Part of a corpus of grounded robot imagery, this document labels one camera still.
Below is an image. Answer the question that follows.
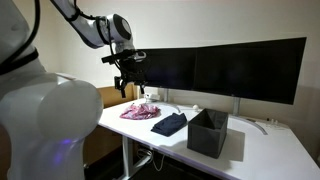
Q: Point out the dark navy folded cloth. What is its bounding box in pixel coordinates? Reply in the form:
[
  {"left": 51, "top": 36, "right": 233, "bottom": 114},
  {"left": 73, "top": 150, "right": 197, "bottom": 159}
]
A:
[{"left": 151, "top": 113, "right": 187, "bottom": 137}]

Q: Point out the right black monitor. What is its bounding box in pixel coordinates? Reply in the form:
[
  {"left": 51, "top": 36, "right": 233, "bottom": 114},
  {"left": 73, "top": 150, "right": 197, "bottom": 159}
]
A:
[{"left": 193, "top": 37, "right": 306, "bottom": 104}]

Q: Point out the left black monitor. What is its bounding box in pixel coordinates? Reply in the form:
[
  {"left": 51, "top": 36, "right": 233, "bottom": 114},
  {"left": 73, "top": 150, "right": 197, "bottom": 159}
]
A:
[{"left": 142, "top": 48, "right": 196, "bottom": 90}]

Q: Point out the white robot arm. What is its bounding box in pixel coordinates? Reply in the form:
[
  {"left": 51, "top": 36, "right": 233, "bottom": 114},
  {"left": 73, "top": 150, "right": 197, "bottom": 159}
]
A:
[{"left": 0, "top": 0, "right": 103, "bottom": 180}]

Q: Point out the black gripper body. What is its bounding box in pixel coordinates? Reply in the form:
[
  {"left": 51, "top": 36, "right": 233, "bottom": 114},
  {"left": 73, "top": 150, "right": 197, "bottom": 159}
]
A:
[{"left": 102, "top": 50, "right": 147, "bottom": 86}]

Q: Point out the dark grey fabric box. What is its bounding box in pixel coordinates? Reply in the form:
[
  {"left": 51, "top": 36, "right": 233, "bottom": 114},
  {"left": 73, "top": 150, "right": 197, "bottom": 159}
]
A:
[{"left": 187, "top": 109, "right": 228, "bottom": 159}]

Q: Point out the brown cardboard box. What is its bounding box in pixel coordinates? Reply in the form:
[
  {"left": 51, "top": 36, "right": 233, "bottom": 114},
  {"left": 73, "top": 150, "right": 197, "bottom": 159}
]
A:
[{"left": 83, "top": 85, "right": 136, "bottom": 165}]

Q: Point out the pink floral cloth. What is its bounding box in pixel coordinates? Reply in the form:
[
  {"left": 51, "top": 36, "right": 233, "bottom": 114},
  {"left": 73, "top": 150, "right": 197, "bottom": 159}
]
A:
[{"left": 120, "top": 104, "right": 160, "bottom": 120}]

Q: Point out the white desk leg frame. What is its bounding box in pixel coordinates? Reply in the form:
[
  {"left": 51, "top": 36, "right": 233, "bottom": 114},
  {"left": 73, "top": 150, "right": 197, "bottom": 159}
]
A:
[{"left": 118, "top": 136, "right": 150, "bottom": 180}]

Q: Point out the black monitor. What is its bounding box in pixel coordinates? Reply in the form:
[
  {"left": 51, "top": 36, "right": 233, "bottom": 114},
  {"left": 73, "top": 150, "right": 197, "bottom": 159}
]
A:
[
  {"left": 142, "top": 48, "right": 196, "bottom": 90},
  {"left": 193, "top": 37, "right": 306, "bottom": 104}
]

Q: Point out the curved silver monitor stand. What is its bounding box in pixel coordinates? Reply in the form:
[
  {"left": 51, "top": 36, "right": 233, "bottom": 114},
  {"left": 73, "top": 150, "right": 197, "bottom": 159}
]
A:
[{"left": 232, "top": 97, "right": 267, "bottom": 135}]

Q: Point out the white power strip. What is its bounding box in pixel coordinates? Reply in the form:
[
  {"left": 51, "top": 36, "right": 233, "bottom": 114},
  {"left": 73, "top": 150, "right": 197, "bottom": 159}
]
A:
[{"left": 144, "top": 94, "right": 160, "bottom": 102}]

